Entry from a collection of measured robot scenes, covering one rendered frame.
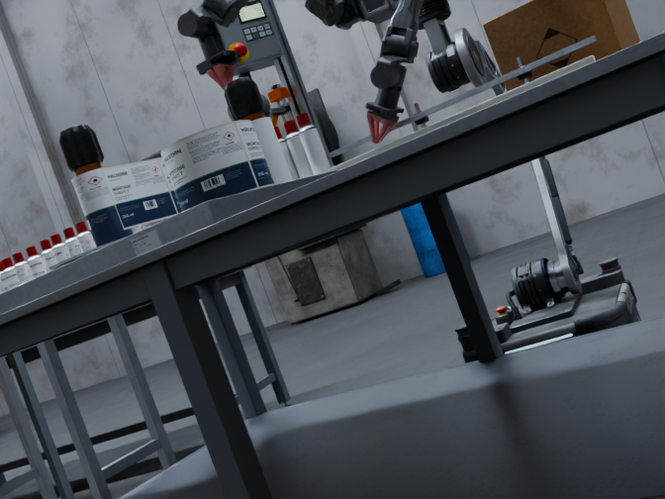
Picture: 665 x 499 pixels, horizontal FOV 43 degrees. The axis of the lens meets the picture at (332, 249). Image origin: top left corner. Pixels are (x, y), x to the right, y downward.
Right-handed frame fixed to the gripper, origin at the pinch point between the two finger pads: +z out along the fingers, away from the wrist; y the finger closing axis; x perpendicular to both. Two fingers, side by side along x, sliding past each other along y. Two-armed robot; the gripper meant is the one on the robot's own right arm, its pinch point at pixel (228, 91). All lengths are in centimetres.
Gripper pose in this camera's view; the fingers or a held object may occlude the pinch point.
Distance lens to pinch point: 226.0
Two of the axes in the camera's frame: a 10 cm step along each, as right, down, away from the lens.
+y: 8.0, -2.9, -5.2
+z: 3.4, 9.4, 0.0
